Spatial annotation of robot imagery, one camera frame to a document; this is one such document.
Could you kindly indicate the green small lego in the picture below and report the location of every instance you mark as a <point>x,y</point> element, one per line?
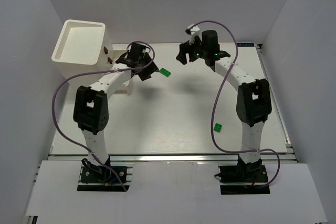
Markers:
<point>217,127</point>

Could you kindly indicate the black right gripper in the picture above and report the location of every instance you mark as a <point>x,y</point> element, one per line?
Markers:
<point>187,51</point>

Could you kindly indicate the white drawer cabinet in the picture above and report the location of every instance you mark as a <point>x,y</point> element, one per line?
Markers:
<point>80,48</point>

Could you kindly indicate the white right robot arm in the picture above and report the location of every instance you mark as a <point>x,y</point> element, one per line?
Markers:
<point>253,104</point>

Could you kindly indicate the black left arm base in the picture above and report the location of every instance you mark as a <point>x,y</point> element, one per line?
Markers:
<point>98,178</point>

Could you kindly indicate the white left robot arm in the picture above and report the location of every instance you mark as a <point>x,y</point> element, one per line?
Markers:
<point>91,111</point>

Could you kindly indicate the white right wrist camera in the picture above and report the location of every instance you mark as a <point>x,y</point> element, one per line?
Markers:
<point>193,31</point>

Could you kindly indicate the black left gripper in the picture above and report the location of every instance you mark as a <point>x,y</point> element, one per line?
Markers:
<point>146,68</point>

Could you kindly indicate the green lego brick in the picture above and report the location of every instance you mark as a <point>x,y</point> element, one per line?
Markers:
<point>165,72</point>

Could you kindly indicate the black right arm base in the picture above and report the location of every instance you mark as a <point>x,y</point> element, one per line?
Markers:
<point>234,182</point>

